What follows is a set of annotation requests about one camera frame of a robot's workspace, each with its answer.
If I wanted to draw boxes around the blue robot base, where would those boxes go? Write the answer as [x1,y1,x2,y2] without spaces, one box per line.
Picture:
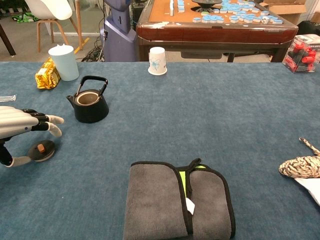
[99,0,138,62]

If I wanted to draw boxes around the clear box red black parts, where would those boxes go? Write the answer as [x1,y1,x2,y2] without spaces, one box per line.
[282,34,320,74]

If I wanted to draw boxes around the green bag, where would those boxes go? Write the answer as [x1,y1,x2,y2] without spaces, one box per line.
[12,12,40,23]

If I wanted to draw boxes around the white chair wooden legs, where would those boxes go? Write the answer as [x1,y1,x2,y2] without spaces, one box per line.
[24,0,82,53]

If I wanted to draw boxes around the white packet blue print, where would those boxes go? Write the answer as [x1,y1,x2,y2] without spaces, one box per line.
[294,176,320,207]

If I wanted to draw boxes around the brown cardboard box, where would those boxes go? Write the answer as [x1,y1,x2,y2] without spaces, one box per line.
[258,0,308,25]

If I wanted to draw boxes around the light blue plastic cup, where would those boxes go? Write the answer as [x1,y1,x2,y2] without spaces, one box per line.
[48,43,80,82]

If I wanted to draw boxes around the white paper cup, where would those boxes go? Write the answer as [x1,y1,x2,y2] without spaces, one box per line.
[147,46,168,76]

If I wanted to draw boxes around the black cable bundle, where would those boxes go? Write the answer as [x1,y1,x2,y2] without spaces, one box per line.
[81,37,106,63]

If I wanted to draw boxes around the blue felt table mat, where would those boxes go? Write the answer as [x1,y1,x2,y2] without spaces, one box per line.
[0,61,320,240]

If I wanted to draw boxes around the light wooden pole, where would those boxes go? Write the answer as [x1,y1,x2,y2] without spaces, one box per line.
[74,0,85,52]

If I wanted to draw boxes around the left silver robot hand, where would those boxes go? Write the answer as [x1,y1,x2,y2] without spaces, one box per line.
[0,105,65,168]

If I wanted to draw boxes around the brown mahjong table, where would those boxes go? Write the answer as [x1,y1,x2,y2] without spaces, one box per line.
[136,0,299,63]

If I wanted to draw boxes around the braided beige rope bundle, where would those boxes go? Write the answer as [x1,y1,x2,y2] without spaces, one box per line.
[278,137,320,179]

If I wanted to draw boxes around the black teapot with handle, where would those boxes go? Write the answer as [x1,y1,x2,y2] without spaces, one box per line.
[66,75,110,124]

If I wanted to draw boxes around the black lid with orange knob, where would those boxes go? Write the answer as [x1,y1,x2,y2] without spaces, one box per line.
[27,139,56,163]

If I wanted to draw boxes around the gold foil packet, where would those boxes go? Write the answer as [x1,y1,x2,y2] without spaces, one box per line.
[35,57,62,90]

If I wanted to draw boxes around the black round dish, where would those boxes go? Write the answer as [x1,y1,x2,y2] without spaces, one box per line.
[191,0,223,8]

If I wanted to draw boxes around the grey folded towel black trim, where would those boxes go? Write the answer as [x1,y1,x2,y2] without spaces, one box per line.
[122,157,237,240]

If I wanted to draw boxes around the dark furniture leg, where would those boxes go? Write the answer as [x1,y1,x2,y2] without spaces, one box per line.
[0,23,16,56]

